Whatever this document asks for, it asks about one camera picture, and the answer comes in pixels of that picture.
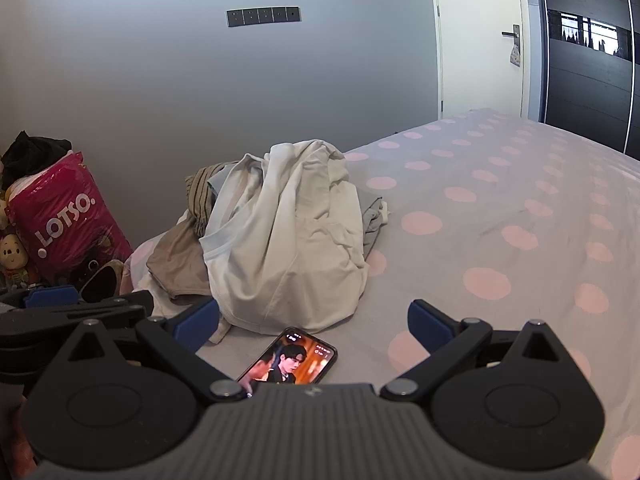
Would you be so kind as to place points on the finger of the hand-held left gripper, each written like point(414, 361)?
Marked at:
point(65, 316)
point(47, 296)

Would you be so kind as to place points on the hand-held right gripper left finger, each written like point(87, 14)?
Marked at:
point(197, 325)

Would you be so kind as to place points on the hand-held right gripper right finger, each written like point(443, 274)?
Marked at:
point(429, 327)

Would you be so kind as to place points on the cream T-shirt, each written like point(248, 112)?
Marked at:
point(290, 240)

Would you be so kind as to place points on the yellow bear plush toy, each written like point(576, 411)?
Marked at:
point(12, 254)

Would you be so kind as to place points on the tan cloth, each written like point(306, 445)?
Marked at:
point(175, 260)

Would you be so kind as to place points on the red plastic bag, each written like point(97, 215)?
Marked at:
point(65, 220)

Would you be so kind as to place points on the black smartphone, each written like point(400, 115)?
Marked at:
point(290, 357)

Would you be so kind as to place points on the grey garment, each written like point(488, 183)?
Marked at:
point(374, 220)

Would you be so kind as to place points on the dark brown striped cloth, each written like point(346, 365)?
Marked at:
point(200, 200)

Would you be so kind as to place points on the grey pink-dotted bed sheet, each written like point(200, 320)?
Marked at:
point(500, 220)

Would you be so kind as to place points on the black cloth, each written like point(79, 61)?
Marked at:
point(32, 152)

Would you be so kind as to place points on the white door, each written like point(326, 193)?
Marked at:
point(480, 50)

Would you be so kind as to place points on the small hanging pouch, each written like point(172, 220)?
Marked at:
point(515, 56)

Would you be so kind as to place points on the black wardrobe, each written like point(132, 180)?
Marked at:
point(585, 75)

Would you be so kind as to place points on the grey wall switch panel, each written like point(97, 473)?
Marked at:
point(264, 16)

